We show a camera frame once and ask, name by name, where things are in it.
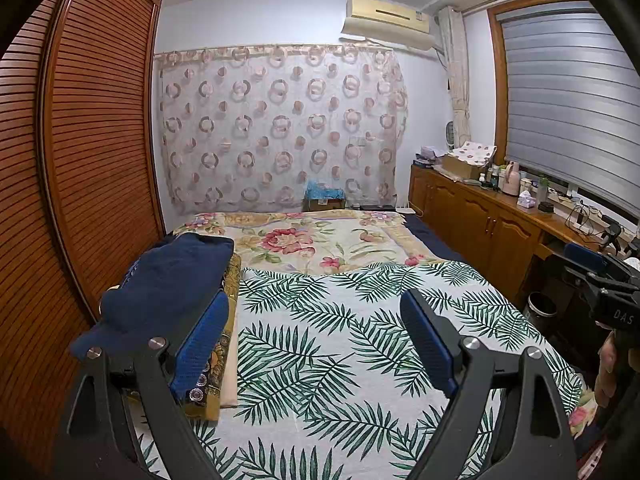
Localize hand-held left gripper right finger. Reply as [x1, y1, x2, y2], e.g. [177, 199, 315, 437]
[399, 287, 578, 480]

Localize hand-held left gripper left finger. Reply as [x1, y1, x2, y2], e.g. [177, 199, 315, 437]
[52, 290, 231, 480]

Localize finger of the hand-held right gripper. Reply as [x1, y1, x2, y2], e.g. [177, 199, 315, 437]
[564, 242, 610, 273]
[560, 260, 603, 306]

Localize navy printed t-shirt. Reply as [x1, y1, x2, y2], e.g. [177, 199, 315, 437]
[70, 233, 236, 361]

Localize person's right hand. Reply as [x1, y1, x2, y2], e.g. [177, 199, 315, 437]
[596, 332, 623, 408]

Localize black tripod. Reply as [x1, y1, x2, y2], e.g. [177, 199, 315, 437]
[600, 214, 625, 253]

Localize peach folded cloth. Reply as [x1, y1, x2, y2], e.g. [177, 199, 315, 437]
[217, 330, 242, 410]

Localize metal waste bin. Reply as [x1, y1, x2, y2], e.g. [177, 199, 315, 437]
[526, 291, 559, 333]

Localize palm leaf print blanket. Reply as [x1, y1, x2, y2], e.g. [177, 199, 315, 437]
[132, 260, 586, 480]

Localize pink thermos jug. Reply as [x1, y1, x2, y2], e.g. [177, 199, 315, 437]
[501, 161, 522, 196]

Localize navy bed sheet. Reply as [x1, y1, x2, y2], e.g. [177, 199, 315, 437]
[402, 214, 463, 261]

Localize wooden cabinet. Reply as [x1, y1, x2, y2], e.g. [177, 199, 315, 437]
[409, 160, 616, 306]

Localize floral blanket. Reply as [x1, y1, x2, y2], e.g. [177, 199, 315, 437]
[172, 210, 599, 441]

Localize white spotted cloth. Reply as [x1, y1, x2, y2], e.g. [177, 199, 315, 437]
[450, 141, 498, 167]

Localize grey window blind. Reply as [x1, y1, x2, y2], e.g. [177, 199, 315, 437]
[497, 5, 640, 211]

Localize small cardboard box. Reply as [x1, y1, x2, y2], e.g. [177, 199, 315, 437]
[307, 196, 347, 212]

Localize crumpled blue cloth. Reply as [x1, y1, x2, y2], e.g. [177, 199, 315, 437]
[306, 180, 346, 201]

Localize beige lace window curtain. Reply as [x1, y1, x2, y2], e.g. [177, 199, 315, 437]
[435, 6, 473, 153]

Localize circle-patterned sheer curtain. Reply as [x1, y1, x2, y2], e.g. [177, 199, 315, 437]
[154, 45, 408, 213]

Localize wooden louvred wardrobe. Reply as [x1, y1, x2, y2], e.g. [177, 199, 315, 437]
[0, 0, 166, 461]

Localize beige air conditioner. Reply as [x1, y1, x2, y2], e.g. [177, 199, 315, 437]
[341, 0, 436, 52]

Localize black cables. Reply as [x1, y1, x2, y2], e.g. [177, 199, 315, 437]
[565, 199, 603, 233]

